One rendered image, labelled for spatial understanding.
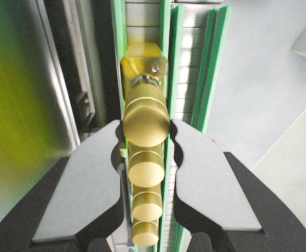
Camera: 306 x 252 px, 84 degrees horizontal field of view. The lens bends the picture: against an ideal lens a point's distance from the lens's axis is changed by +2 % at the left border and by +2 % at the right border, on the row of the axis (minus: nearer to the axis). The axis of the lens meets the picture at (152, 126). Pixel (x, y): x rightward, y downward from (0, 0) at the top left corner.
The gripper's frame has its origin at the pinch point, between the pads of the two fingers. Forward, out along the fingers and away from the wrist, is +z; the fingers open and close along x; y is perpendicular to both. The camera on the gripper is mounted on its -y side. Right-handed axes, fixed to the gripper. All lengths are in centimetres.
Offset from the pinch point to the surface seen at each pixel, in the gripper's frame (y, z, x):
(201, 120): 12.4, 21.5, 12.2
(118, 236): 73, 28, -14
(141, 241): 17.4, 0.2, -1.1
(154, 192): 10.1, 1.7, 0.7
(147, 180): 6.4, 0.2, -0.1
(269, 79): 10, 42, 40
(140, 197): 10.0, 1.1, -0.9
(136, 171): 5.2, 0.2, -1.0
